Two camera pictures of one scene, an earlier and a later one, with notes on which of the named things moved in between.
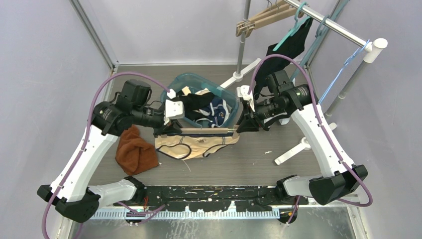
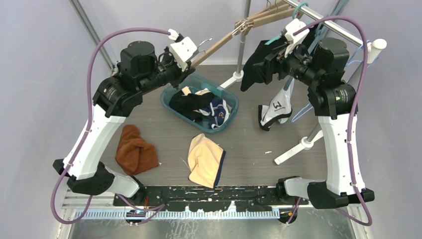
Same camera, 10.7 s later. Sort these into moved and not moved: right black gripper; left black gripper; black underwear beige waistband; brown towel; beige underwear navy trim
Moved: left black gripper; beige underwear navy trim; right black gripper
Not moved: black underwear beige waistband; brown towel
